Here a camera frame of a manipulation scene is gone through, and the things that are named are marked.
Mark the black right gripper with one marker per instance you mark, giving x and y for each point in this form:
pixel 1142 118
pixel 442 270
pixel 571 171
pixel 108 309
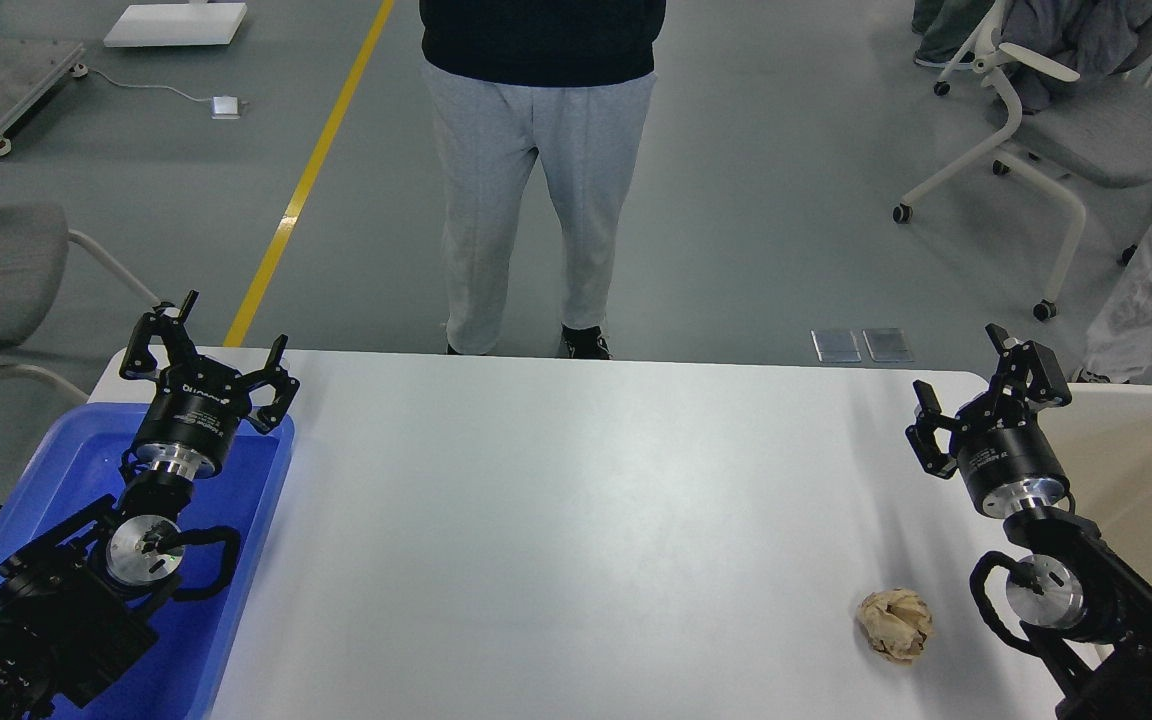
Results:
pixel 1004 457

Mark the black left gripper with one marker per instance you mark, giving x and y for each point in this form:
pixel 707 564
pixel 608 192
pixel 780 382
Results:
pixel 199 404

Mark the brown paper ball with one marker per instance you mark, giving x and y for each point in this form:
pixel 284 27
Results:
pixel 897 623

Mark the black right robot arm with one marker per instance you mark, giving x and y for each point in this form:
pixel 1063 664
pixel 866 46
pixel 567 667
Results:
pixel 1071 602

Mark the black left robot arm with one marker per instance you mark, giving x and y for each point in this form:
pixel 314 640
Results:
pixel 76 602

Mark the metal floor plate right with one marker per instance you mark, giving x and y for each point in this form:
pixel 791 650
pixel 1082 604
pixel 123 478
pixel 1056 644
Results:
pixel 888 345

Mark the metal floor plate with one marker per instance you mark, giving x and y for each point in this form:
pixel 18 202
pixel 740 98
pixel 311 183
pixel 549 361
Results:
pixel 888 345
pixel 836 346

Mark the metal floor plate left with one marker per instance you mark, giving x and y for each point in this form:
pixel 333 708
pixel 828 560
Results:
pixel 836 346

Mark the blue plastic bin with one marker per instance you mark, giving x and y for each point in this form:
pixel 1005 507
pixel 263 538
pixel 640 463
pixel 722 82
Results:
pixel 77 462

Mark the grey chair at left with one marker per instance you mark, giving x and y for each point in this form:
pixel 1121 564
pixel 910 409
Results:
pixel 35 240

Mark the white grey office chair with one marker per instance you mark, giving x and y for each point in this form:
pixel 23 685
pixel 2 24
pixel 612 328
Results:
pixel 1103 136

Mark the metal wheeled cart base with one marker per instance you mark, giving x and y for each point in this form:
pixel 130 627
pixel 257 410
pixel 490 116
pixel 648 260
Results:
pixel 29 67

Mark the white platform on floor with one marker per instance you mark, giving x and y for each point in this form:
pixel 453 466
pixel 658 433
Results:
pixel 194 23

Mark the grey jacket on chair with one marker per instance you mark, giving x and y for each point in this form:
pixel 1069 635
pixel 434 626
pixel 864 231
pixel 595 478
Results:
pixel 1097 39

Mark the person in grey trousers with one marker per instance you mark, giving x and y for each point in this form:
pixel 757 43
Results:
pixel 560 85

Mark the white power adapter with cable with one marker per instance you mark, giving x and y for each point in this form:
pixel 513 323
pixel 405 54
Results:
pixel 220 107

